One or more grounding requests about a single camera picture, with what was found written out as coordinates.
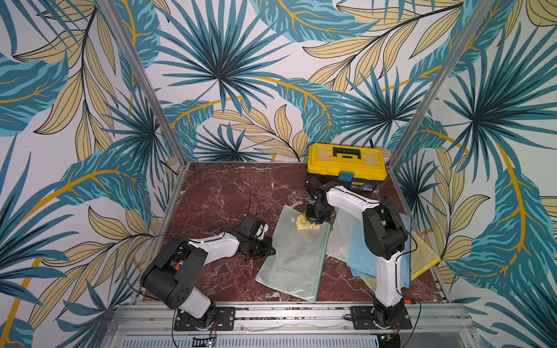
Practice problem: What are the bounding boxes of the cream wiping cloth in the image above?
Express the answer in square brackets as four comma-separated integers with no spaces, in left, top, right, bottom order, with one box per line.
[296,215,323,231]

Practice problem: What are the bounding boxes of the white blue-edged mesh document bag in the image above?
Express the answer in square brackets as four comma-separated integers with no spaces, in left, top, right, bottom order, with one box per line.
[326,208,364,262]

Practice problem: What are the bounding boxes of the green-edged mesh document bag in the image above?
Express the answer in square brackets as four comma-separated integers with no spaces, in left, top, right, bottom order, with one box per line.
[256,205,332,302]

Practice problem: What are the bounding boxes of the light blue mesh document bag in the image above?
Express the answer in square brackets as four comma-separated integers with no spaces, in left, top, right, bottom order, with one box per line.
[347,219,415,288]

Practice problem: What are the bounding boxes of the yellow mesh document bag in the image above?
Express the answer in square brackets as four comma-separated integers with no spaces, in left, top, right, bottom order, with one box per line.
[360,230,441,293]

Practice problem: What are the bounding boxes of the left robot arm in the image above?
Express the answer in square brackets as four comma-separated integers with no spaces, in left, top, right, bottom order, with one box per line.
[140,233,276,321]

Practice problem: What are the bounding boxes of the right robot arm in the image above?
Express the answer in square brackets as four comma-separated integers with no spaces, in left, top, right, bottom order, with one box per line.
[305,178,409,310]

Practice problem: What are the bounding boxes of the yellow black toolbox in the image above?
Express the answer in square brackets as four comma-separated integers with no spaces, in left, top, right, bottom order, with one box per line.
[308,144,387,191]

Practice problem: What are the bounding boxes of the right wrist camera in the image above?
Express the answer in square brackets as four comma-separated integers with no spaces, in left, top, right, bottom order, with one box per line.
[305,177,339,200]

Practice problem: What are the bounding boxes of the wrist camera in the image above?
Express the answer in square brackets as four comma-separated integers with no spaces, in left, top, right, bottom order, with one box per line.
[236,214,268,240]
[305,177,339,200]

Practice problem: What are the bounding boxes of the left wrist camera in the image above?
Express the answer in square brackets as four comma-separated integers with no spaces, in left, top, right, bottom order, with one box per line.
[236,214,268,240]

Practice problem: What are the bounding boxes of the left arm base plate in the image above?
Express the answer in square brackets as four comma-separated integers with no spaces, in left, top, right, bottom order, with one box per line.
[173,306,236,332]

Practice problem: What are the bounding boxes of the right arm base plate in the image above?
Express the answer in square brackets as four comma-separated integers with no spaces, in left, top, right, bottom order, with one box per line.
[348,305,413,331]

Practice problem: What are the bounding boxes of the aluminium front rail frame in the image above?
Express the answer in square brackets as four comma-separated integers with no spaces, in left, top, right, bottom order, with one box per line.
[101,302,483,347]

